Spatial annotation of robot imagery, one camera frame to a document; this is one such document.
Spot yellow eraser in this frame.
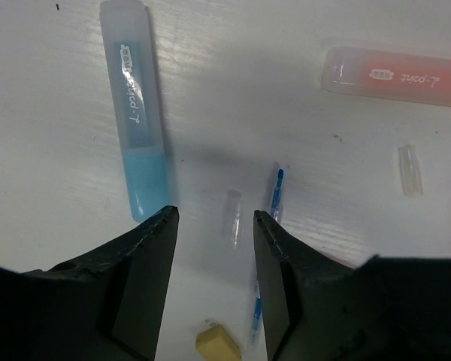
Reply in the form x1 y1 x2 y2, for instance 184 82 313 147
195 324 242 361

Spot small clear pen cap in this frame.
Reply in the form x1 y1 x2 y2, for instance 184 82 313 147
222 190 244 249

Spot blue ballpoint pen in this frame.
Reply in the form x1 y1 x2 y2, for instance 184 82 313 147
248 168 284 349

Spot blue highlighter pen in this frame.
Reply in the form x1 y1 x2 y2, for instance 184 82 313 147
99 1 171 223

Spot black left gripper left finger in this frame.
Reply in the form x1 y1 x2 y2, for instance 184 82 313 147
0 206 179 360

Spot pink orange highlighter pen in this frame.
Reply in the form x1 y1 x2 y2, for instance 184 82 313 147
321 47 451 107

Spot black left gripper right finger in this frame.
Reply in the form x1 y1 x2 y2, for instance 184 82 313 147
253 211 451 360

